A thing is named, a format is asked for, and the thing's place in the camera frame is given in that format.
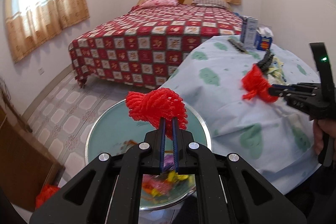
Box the bed with red checkered cover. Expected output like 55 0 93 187
68 5 242 89

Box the pink pillow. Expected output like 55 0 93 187
139 0 179 9

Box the light blue cloud tablecloth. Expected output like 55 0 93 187
164 36 319 194

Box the yellow blue plastic bag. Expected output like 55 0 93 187
265 56 286 85

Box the white grey tall carton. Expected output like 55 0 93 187
240 16 259 49

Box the person's right hand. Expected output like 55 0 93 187
313 119 336 155

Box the brown wooden cabinet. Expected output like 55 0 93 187
0 77 66 213

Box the red bag near floor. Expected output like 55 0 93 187
35 184 60 209

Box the teal round trash basin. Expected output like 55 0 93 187
85 101 211 210

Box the striped pillow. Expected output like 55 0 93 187
192 0 231 10

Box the blue white Look carton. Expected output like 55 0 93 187
255 27 273 51

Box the red mesh net trash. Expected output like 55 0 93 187
125 88 188 139

